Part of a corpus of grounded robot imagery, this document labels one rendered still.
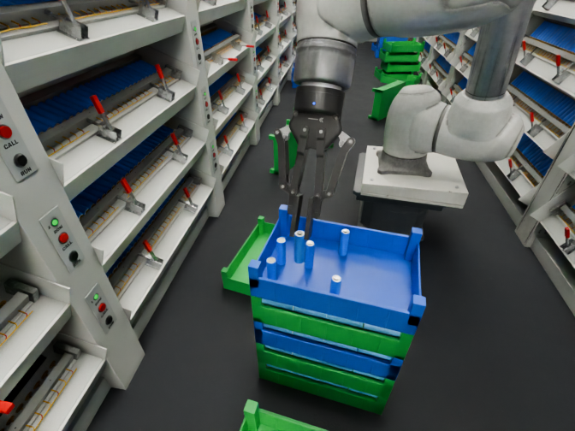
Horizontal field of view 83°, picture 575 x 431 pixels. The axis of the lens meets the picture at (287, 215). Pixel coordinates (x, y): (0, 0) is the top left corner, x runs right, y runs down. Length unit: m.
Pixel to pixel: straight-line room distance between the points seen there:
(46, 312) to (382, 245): 0.65
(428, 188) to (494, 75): 0.35
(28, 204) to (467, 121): 1.03
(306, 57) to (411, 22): 0.14
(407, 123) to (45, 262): 1.00
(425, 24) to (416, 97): 0.68
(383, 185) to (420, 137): 0.19
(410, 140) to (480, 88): 0.24
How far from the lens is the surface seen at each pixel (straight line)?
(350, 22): 0.50
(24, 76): 0.64
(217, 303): 1.06
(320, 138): 0.51
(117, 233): 0.83
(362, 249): 0.74
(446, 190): 1.16
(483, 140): 1.10
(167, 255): 1.03
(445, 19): 0.46
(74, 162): 0.72
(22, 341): 0.70
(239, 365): 0.93
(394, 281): 0.69
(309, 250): 0.65
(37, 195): 0.63
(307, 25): 0.52
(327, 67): 0.50
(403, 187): 1.13
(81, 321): 0.76
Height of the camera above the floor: 0.82
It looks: 37 degrees down
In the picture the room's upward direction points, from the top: straight up
